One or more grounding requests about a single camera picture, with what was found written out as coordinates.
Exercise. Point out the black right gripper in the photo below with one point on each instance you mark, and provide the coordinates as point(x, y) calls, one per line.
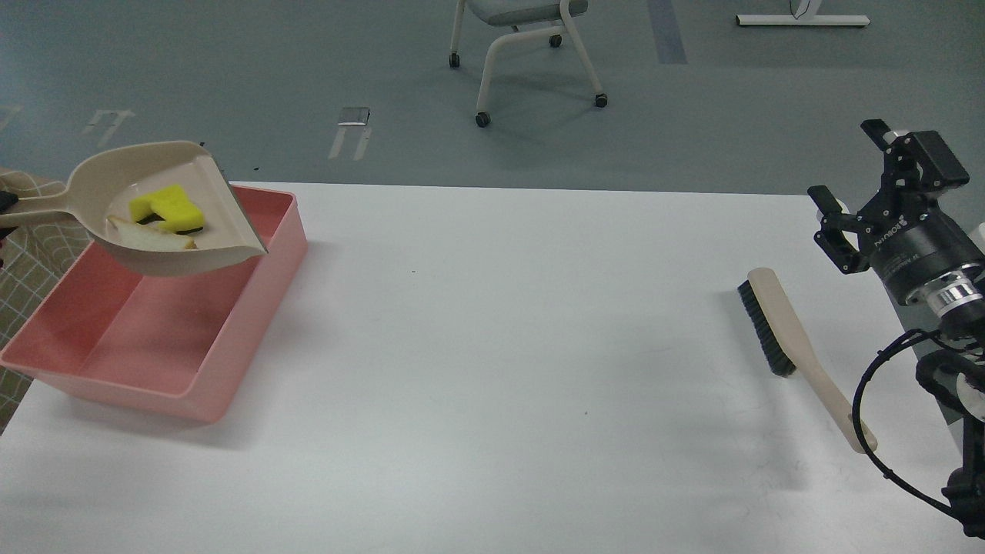
point(901, 232)

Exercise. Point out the beige hand brush black bristles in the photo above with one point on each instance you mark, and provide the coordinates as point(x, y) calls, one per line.
point(788, 351)

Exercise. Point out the yellow sponge piece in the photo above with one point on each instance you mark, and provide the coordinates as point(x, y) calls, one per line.
point(171, 208)

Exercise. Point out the beige plastic dustpan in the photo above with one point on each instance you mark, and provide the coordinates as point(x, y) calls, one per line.
point(104, 185)

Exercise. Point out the white bread slice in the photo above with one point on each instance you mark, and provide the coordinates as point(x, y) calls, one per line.
point(148, 237)

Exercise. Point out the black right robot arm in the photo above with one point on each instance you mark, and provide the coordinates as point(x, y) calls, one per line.
point(949, 375)

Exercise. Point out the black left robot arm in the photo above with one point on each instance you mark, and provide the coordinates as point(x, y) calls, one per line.
point(8, 200)

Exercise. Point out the pink plastic bin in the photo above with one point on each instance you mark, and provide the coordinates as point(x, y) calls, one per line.
point(179, 346)

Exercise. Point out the white table base bar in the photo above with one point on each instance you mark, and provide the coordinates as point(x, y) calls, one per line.
point(804, 14)

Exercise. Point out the silver floor socket plate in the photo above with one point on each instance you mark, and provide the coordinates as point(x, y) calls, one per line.
point(354, 116)

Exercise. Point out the beige checkered cloth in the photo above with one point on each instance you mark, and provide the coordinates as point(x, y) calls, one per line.
point(34, 259)

